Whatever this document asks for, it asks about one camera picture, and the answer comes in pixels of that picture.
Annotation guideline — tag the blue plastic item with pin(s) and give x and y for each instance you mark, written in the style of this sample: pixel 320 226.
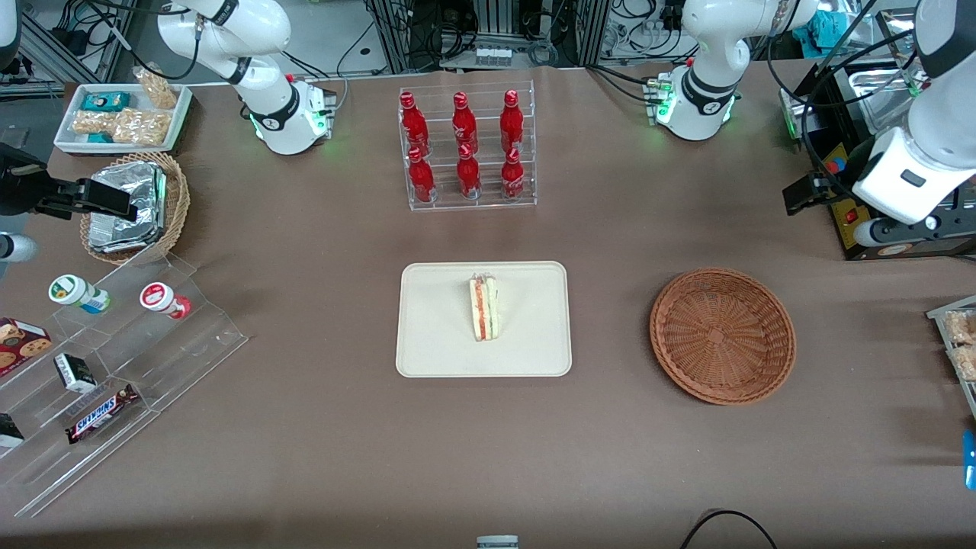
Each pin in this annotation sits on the blue plastic item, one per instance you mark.
pixel 970 457

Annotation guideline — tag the red cola bottle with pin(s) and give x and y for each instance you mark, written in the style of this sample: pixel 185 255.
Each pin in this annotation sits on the red cola bottle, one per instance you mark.
pixel 422 179
pixel 512 122
pixel 414 126
pixel 512 177
pixel 468 175
pixel 464 126

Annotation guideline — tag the clear acrylic stepped shelf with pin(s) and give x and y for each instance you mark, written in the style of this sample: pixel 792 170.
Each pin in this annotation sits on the clear acrylic stepped shelf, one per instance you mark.
pixel 175 351

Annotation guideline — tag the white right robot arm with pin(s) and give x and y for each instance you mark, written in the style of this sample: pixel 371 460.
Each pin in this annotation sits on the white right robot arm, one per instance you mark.
pixel 268 99

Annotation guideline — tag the grey device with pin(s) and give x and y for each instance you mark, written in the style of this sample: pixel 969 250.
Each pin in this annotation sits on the grey device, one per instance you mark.
pixel 497 542

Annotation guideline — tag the red cookie box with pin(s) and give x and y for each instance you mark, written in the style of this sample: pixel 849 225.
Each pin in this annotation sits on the red cookie box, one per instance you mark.
pixel 19 343

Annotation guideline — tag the teal plastic bag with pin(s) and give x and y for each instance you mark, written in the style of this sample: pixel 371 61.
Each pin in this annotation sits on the teal plastic bag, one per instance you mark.
pixel 827 29

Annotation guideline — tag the cream rectangular tray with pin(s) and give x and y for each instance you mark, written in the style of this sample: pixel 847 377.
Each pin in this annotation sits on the cream rectangular tray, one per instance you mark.
pixel 435 328

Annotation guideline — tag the red lid yogurt cup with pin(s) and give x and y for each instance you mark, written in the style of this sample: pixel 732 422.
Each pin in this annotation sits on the red lid yogurt cup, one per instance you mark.
pixel 160 297

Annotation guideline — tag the black machine with yellow label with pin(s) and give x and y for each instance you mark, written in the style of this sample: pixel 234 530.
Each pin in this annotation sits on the black machine with yellow label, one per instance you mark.
pixel 842 238

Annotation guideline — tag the large brown wicker basket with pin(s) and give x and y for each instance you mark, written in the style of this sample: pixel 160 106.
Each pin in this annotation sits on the large brown wicker basket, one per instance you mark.
pixel 722 335

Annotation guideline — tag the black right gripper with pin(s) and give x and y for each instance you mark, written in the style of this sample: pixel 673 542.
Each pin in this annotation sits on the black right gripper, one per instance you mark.
pixel 19 191

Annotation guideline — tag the small tan wicker basket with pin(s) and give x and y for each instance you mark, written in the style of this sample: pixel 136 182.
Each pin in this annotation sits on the small tan wicker basket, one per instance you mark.
pixel 177 202

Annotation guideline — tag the teal snack packet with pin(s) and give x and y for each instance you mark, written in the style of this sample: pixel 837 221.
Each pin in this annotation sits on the teal snack packet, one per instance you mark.
pixel 105 101

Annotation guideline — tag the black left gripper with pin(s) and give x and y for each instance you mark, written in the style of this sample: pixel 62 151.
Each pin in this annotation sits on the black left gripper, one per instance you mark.
pixel 841 175

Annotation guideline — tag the small black white box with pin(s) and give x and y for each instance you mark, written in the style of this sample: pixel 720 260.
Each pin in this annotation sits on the small black white box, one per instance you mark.
pixel 75 374

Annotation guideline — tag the silver foil package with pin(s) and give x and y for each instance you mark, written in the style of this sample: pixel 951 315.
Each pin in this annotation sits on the silver foil package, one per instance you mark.
pixel 137 191

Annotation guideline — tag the triangle sandwich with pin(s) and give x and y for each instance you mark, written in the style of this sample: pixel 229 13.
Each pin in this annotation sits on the triangle sandwich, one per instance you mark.
pixel 483 309

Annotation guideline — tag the white snack tray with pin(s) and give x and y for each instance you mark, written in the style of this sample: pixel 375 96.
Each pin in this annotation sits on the white snack tray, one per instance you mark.
pixel 69 133

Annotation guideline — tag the metal tray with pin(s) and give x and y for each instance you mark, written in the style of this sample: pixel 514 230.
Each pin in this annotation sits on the metal tray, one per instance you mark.
pixel 877 84

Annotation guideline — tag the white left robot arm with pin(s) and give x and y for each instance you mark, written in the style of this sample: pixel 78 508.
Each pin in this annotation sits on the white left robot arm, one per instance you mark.
pixel 709 46

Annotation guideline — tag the green lid yogurt cup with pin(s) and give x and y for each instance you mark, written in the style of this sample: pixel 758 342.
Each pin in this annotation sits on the green lid yogurt cup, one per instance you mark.
pixel 72 292

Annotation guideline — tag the white power strip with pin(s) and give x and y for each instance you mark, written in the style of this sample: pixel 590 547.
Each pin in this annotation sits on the white power strip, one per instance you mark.
pixel 493 56

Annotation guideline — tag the clear tray with snacks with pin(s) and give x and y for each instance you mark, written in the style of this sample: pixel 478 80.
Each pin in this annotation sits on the clear tray with snacks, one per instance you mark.
pixel 942 311

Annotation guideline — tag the snickers chocolate bar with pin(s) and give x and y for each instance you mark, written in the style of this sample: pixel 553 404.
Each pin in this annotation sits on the snickers chocolate bar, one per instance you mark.
pixel 101 414

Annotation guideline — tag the clear acrylic bottle rack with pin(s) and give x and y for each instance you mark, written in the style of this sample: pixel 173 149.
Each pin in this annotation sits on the clear acrylic bottle rack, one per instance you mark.
pixel 488 204

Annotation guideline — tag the clear bag of crackers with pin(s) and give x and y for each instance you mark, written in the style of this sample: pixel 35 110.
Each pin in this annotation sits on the clear bag of crackers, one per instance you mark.
pixel 142 126
pixel 966 363
pixel 158 88
pixel 91 123
pixel 962 326

